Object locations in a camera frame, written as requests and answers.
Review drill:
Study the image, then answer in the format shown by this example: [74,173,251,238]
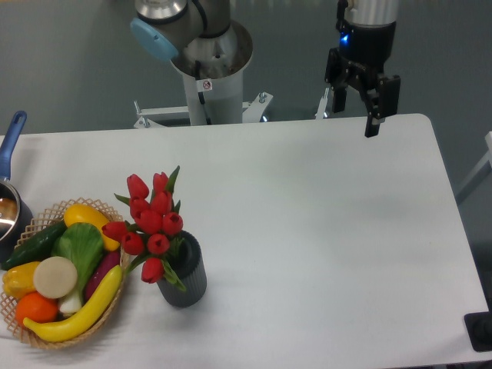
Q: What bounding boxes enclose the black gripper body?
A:
[325,18,396,106]

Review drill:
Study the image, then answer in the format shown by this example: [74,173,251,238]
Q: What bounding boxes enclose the red tulip bouquet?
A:
[102,167,186,292]

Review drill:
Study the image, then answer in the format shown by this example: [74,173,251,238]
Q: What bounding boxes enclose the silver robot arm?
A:
[130,1,401,138]

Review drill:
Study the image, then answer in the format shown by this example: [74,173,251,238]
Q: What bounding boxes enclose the dark grey ribbed vase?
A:
[157,231,207,308]

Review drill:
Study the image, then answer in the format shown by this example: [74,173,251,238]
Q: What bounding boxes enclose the black box at table edge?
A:
[464,311,491,352]

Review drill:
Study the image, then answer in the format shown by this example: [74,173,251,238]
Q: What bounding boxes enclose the purple sweet potato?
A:
[84,251,121,301]

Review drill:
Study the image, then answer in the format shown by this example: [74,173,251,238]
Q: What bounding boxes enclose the green bok choy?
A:
[51,223,104,317]

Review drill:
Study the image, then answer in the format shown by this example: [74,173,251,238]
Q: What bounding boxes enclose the woven wicker basket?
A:
[1,198,125,350]

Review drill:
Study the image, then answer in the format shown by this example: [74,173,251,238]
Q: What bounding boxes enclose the beige round disc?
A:
[33,257,78,299]

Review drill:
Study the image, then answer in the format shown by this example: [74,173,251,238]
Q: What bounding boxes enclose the green cucumber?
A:
[1,221,67,271]

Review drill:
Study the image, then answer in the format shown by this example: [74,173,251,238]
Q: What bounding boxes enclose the yellow banana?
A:
[23,265,123,343]

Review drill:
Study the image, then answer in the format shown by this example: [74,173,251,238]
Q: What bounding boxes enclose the yellow bell pepper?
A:
[2,261,41,300]

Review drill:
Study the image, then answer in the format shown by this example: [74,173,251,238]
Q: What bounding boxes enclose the orange fruit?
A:
[15,292,58,326]

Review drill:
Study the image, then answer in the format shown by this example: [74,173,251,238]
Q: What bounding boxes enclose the white frame at right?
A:
[454,131,491,205]

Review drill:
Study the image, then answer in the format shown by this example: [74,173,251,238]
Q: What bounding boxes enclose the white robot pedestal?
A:
[134,71,274,128]

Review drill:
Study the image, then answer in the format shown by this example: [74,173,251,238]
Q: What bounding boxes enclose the blue handled saucepan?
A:
[1,111,32,263]

